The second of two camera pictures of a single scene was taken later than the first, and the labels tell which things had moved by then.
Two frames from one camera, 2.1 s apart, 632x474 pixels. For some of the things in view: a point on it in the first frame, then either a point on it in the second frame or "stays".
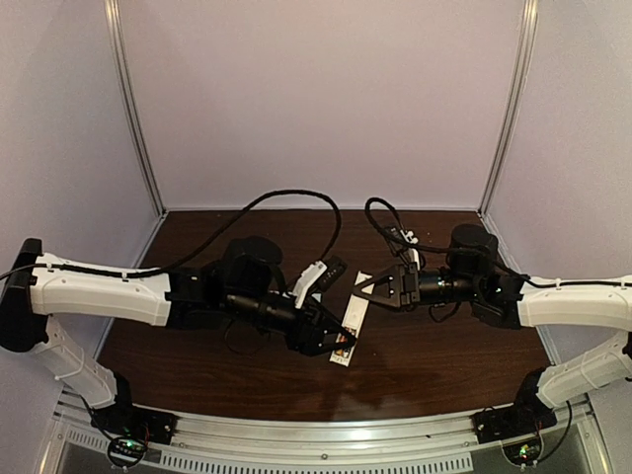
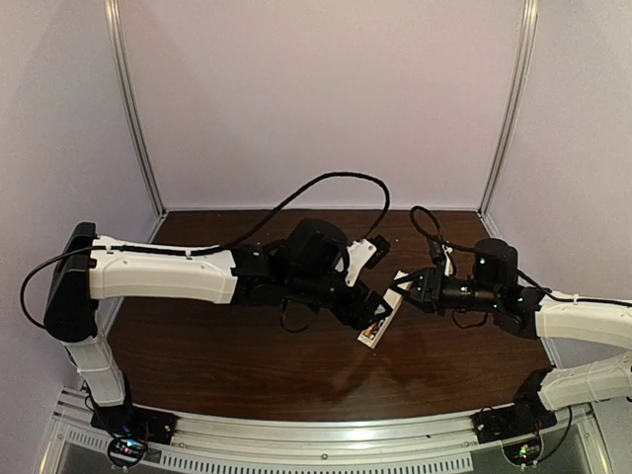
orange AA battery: x=343 y=339 -> x=372 y=328
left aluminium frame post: x=115 y=28 stays
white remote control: x=352 y=322 -> x=393 y=297
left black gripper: x=306 y=326 -> x=356 y=306
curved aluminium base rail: x=567 y=444 stays
